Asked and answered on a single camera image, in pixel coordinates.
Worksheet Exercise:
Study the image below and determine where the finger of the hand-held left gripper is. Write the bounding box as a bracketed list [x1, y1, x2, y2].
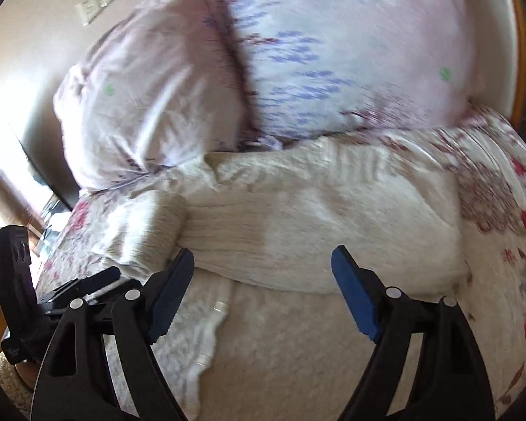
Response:
[85, 266, 123, 293]

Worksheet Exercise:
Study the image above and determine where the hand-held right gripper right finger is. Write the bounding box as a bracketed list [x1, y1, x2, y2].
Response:
[331, 246, 496, 421]

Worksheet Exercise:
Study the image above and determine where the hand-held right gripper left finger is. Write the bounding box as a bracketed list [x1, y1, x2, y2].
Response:
[31, 248, 196, 421]

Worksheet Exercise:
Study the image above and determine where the cream knit sweater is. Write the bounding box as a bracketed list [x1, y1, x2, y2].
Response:
[91, 138, 472, 295]

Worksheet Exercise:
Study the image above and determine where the cream lace-edged blanket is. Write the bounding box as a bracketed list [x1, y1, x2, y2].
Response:
[101, 269, 511, 421]

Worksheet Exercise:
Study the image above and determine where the beige shaggy rug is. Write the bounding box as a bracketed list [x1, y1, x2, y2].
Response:
[0, 354, 32, 406]

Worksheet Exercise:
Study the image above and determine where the floral bed sheet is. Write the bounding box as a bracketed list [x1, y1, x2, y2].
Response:
[34, 107, 526, 406]

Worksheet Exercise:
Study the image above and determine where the pink floral pillow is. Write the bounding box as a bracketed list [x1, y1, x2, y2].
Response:
[53, 0, 257, 194]

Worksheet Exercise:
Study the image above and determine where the white pillow with blue flowers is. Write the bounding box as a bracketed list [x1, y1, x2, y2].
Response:
[192, 0, 487, 147]

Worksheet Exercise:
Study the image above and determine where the white padded wooden headboard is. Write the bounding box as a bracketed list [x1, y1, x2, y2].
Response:
[465, 0, 526, 129]

